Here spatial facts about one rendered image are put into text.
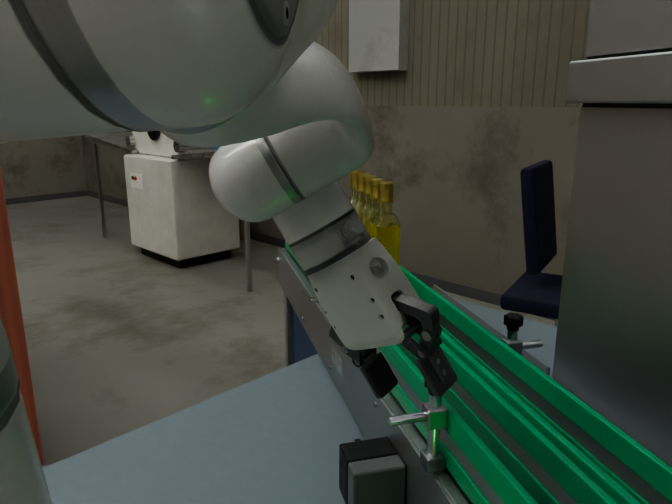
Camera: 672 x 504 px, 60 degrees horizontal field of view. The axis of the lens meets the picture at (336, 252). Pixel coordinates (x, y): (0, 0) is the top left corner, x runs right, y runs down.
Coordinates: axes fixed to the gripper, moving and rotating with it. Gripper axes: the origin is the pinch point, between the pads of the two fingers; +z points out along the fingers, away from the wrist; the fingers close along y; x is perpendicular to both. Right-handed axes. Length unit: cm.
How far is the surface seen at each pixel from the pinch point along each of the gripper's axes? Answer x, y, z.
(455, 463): -5.7, 8.7, 15.3
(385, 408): -12.8, 27.9, 12.3
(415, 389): -12.8, 18.3, 9.2
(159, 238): -146, 419, -62
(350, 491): -0.1, 26.9, 17.2
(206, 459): 8, 52, 7
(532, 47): -298, 143, -37
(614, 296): -38.7, 0.6, 12.2
